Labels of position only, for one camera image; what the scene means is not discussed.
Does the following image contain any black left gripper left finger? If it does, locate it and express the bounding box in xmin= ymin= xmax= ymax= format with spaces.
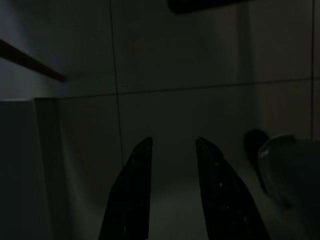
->
xmin=98 ymin=136 xmax=154 ymax=240

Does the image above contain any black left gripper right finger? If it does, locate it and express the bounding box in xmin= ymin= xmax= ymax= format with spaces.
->
xmin=195 ymin=136 xmax=271 ymax=240

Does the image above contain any grey cabinet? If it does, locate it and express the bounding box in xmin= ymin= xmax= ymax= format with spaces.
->
xmin=0 ymin=99 xmax=60 ymax=240

